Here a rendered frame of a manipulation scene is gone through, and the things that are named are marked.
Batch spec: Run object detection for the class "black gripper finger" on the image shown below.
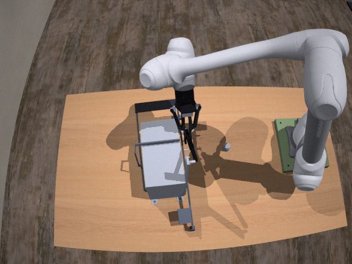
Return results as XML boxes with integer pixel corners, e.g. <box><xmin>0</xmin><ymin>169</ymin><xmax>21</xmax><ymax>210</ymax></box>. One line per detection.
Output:
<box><xmin>188</xmin><ymin>103</ymin><xmax>201</xmax><ymax>139</ymax></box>
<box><xmin>170</xmin><ymin>106</ymin><xmax>187</xmax><ymax>144</ymax></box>

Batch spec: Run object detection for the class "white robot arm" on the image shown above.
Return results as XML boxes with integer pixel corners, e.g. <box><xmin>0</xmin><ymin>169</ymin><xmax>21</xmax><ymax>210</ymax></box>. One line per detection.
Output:
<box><xmin>139</xmin><ymin>29</ymin><xmax>349</xmax><ymax>191</ymax></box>

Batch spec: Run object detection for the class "grey cylinder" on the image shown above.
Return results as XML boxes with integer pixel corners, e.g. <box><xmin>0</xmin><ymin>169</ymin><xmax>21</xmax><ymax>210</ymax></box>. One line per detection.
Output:
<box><xmin>223</xmin><ymin>143</ymin><xmax>230</xmax><ymax>152</ymax></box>

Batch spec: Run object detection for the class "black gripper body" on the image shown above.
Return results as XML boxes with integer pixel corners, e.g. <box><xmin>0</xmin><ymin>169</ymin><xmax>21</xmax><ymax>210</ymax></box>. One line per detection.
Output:
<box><xmin>175</xmin><ymin>89</ymin><xmax>196</xmax><ymax>112</ymax></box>

